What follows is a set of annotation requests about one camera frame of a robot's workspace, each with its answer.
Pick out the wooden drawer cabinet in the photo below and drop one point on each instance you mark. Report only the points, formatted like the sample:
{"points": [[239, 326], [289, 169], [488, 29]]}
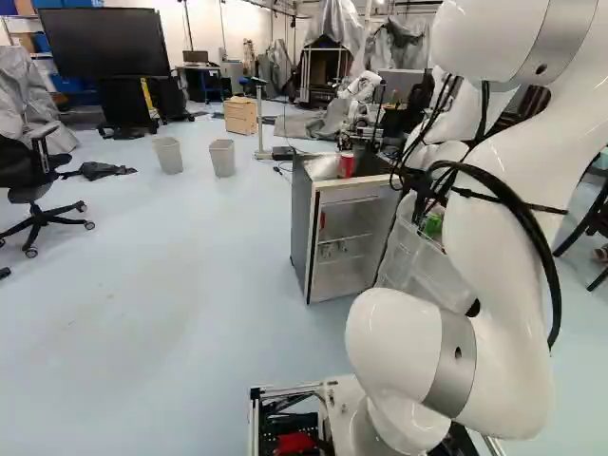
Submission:
{"points": [[241, 115]]}

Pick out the black office chair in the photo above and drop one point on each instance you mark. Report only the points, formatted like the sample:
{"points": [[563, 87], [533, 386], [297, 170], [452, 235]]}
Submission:
{"points": [[28, 190]]}

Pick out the grey mini fridge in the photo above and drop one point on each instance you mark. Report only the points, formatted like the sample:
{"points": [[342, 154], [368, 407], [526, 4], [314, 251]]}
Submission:
{"points": [[301, 223]]}

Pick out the grey cover sheet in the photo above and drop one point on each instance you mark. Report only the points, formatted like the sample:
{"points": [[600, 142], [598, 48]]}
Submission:
{"points": [[24, 95]]}

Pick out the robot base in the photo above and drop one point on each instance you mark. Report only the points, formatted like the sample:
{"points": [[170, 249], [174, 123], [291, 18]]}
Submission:
{"points": [[343, 427]]}

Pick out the fridge door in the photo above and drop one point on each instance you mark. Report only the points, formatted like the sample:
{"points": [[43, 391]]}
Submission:
{"points": [[418, 266]]}

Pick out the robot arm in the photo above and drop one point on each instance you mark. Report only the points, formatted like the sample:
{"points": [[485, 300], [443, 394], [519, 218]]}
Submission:
{"points": [[499, 266]]}

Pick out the black bag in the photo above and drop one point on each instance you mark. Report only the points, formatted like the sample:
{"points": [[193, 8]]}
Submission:
{"points": [[102, 170]]}

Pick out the green drink container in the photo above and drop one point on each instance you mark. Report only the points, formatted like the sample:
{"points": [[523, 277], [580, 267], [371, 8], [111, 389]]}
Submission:
{"points": [[433, 224]]}

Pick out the grey waste bin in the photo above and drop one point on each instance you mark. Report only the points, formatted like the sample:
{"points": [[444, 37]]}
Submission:
{"points": [[222, 158], [168, 154]]}

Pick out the grey pole stand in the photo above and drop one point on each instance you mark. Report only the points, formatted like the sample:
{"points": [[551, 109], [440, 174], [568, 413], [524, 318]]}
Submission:
{"points": [[261, 119]]}

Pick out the black box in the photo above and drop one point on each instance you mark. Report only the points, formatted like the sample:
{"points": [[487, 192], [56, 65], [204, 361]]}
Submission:
{"points": [[283, 152]]}

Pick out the black wooden chair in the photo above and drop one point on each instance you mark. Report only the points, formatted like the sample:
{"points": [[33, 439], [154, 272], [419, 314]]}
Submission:
{"points": [[586, 223]]}

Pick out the white robot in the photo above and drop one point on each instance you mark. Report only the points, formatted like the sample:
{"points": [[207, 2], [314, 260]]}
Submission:
{"points": [[363, 88]]}

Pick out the red drink can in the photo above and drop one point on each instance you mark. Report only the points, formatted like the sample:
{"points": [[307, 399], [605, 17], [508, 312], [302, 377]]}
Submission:
{"points": [[346, 166]]}

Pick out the large black screen on stand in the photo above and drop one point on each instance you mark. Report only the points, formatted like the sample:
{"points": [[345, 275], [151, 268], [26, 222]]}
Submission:
{"points": [[104, 43]]}

